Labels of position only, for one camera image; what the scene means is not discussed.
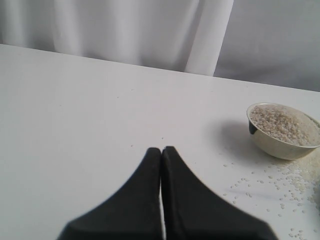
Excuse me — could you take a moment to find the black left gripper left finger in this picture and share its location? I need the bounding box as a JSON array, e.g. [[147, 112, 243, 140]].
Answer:
[[58, 147, 163, 240]]

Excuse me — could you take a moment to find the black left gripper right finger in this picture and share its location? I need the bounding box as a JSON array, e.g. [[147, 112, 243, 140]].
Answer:
[[161, 146, 277, 240]]

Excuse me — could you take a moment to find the cream ceramic rice bowl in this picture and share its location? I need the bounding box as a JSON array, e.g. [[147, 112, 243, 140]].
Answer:
[[246, 102, 320, 161]]

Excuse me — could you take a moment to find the white rolled backdrop tube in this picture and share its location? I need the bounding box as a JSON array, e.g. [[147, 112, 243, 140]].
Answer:
[[184, 0, 234, 76]]

